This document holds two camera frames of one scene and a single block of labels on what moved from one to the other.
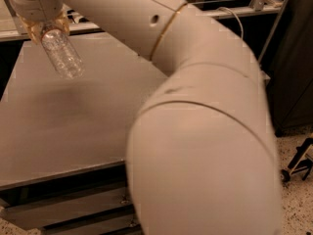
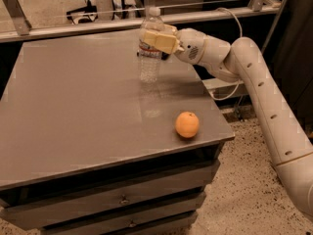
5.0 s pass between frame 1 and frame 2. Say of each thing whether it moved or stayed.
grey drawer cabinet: stayed
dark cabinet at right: stayed
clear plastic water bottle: moved
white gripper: moved
